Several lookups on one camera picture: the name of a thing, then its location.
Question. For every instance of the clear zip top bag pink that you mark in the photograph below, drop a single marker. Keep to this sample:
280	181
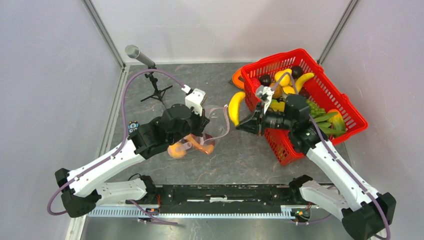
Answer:
218	127

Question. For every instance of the orange fruit with leaf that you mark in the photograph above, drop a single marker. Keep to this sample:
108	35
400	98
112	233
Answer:
177	150

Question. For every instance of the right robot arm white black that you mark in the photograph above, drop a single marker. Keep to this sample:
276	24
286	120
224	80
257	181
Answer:
363	211

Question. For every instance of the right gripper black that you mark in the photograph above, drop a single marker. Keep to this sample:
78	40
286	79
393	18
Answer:
252	124

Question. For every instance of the small blue robot toy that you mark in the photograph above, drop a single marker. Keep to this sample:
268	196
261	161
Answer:
132	126

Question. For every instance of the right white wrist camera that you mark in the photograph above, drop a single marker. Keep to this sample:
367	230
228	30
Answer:
265	94

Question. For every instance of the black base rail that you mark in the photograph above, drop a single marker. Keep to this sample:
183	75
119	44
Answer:
223	198

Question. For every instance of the green leafy vegetable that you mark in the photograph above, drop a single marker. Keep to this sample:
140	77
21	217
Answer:
326	127

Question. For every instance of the dark mangosteen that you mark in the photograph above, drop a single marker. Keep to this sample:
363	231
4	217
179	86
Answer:
265	80

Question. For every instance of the yellow star fruit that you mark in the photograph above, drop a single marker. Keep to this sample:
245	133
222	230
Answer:
277	106

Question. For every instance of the green grape bunch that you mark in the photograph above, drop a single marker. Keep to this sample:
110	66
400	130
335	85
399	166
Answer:
315	110

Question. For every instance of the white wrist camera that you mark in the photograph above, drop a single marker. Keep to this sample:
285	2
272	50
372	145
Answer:
194	100
265	94

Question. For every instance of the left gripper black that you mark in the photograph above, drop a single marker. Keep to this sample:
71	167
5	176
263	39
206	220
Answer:
202	120

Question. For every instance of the dark red grape bunch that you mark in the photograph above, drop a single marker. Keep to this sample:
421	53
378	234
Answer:
209	139

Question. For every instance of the dark plum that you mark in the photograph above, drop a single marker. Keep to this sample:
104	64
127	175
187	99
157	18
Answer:
296	72

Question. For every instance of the mango orange green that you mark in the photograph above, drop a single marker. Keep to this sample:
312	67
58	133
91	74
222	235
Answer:
337	121

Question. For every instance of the yellow banana bunch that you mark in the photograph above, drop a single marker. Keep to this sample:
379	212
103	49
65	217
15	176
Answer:
234	107

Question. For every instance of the grey microphone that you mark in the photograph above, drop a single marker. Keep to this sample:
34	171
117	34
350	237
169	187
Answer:
134	52

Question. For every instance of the red plastic basket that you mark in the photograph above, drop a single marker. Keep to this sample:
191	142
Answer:
322	91

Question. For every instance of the orange plastic handle piece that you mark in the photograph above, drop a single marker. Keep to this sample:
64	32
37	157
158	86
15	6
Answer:
237	79

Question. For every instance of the papaya slice orange brown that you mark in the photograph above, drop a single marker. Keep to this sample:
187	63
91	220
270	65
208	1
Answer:
197	142

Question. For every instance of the red strawberry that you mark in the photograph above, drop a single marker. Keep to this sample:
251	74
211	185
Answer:
255	84

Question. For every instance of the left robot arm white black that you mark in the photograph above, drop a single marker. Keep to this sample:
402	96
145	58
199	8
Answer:
80	189

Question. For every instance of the black tripod stand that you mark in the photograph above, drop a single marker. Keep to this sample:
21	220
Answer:
158	94

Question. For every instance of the yellow bell pepper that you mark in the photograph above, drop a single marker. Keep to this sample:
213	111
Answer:
283	77

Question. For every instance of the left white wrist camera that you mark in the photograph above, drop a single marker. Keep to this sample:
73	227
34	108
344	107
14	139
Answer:
194	100

